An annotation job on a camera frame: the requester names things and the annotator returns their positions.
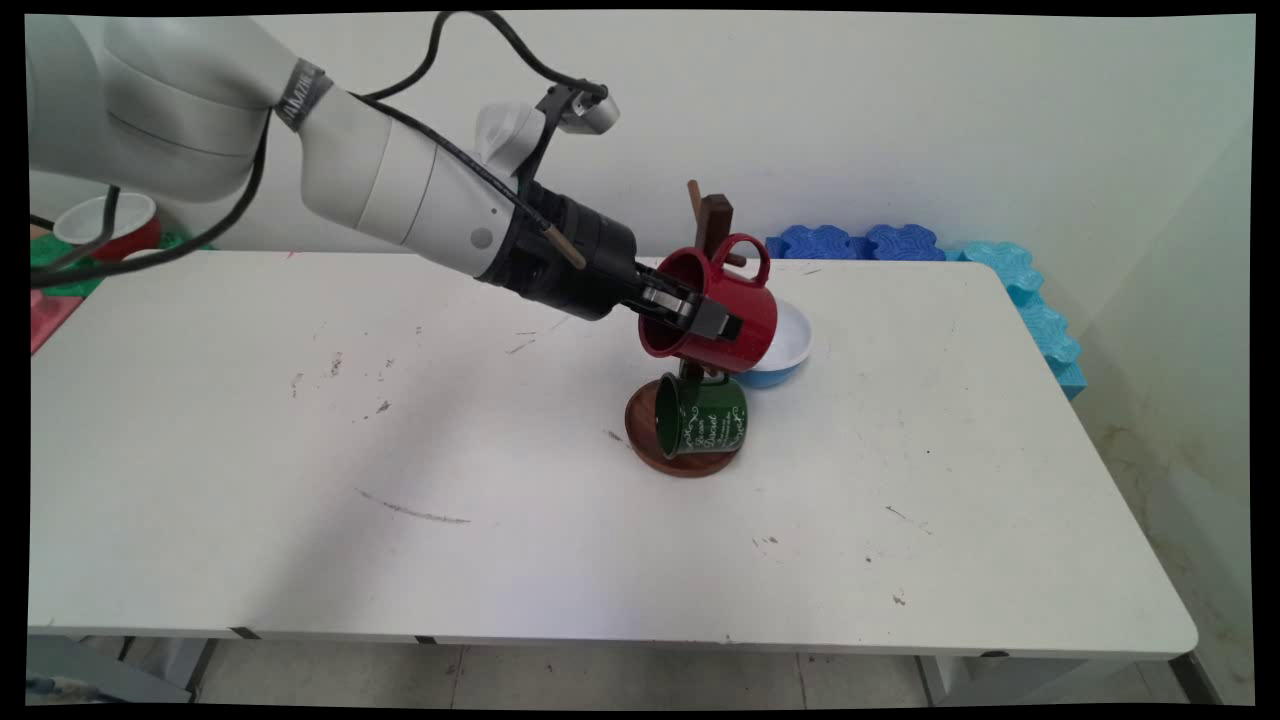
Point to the red enamel mug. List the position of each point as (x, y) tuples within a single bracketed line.
[(750, 310)]

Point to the light blue foam tiles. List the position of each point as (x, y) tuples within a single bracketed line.
[(1040, 320)]

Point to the pink foam mat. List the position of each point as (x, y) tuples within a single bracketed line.
[(50, 315)]

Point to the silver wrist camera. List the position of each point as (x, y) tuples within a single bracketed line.
[(590, 112)]

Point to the red bowl white inside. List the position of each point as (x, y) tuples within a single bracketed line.
[(135, 220)]

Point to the dark wooden mug tree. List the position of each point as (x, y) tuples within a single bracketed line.
[(716, 215)]

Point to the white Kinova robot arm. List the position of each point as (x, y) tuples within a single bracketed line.
[(380, 180)]

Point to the green enamel mug white print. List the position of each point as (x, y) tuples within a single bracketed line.
[(710, 420)]

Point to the blue bowl white inside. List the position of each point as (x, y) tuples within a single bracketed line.
[(790, 345)]

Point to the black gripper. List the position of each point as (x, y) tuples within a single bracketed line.
[(580, 260)]

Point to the green foam mat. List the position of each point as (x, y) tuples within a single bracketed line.
[(55, 280)]

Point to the dark blue foam tile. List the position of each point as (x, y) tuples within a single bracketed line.
[(905, 243), (815, 243)]

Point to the grey table leg frame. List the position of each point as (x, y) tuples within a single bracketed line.
[(1000, 678), (100, 675)]

